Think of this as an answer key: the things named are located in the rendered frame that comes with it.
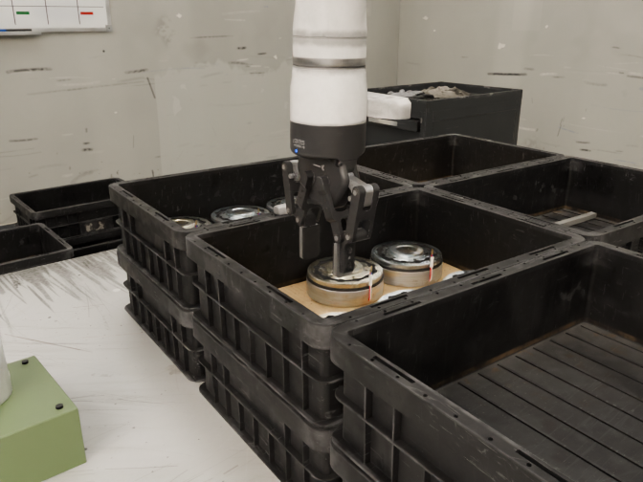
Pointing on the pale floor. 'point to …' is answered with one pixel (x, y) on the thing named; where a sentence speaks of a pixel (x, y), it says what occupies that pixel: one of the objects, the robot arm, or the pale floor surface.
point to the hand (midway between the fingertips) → (325, 252)
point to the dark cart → (452, 115)
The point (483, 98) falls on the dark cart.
